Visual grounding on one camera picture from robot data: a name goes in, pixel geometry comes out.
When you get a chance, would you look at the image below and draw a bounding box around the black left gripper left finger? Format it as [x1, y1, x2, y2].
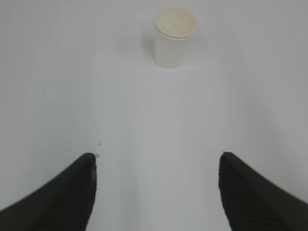
[0, 153, 97, 231]

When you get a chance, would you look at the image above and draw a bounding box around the white paper cup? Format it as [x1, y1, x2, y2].
[154, 6, 197, 69]

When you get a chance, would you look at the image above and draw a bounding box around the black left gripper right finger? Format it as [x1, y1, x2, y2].
[218, 152, 308, 231]

